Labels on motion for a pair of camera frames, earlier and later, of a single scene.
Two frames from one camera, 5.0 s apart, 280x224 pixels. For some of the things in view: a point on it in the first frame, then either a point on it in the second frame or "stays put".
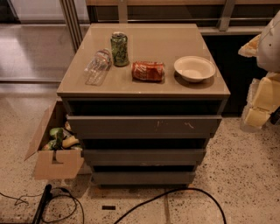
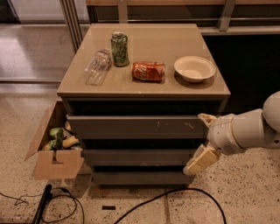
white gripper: x=269 y=48 to x=224 y=135
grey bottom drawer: x=144 y=178 stays put
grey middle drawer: x=144 y=157 stays put
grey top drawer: x=144 y=126 stays put
